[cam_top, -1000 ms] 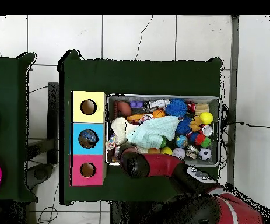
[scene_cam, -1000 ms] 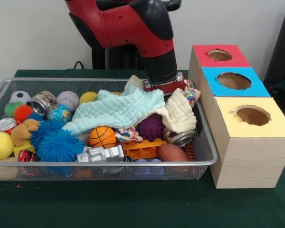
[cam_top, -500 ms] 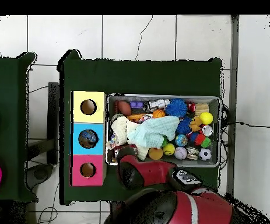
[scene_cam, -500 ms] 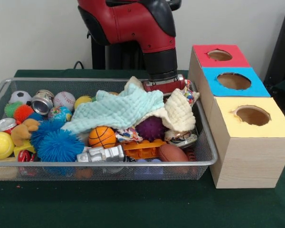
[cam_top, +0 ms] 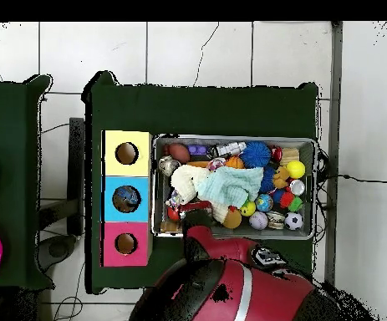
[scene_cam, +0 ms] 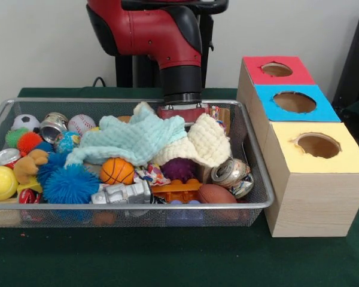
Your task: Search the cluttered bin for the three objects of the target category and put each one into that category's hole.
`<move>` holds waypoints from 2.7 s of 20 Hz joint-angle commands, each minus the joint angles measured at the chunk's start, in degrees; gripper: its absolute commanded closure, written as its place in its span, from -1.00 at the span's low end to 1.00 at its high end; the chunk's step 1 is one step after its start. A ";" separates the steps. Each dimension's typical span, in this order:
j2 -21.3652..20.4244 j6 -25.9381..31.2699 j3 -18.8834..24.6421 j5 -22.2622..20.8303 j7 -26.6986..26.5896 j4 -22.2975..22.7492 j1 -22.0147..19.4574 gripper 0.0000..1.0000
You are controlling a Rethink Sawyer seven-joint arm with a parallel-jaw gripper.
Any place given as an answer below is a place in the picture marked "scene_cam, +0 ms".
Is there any purple spiky ball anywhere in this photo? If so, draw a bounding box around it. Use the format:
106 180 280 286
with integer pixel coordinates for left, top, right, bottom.
160 157 198 184

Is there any dark green table cloth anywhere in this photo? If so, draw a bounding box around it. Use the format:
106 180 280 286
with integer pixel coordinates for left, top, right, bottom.
0 87 359 287

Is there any blue stringy koosh ball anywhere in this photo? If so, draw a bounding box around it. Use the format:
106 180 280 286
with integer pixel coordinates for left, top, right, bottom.
41 166 101 204

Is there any silver toy robot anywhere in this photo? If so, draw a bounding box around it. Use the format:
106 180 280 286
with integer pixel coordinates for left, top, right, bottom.
90 181 153 206

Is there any orange toy basketball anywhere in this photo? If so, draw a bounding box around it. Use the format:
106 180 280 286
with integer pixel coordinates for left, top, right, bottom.
100 157 135 185

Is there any silver mesh bin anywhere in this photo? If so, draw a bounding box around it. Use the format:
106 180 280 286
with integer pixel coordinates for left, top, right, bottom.
0 97 275 228

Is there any wooden box with three holes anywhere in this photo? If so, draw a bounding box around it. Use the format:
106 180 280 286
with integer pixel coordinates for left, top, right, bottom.
236 55 359 239

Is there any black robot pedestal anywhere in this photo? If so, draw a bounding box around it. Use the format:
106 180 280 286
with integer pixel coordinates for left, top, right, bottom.
115 0 230 88

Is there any cream muslin cloth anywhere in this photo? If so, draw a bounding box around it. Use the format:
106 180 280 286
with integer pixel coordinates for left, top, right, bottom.
133 101 232 168

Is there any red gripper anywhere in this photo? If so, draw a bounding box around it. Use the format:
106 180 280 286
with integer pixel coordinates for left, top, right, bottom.
157 105 210 123

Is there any brown toy football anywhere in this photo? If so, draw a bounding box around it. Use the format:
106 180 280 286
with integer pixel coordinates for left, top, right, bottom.
197 184 238 204

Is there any light blue muslin cloth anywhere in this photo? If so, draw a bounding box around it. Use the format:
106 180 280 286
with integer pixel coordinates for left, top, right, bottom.
65 106 188 168

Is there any white toy baseball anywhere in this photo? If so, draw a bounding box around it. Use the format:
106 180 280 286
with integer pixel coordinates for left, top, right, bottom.
67 114 96 135

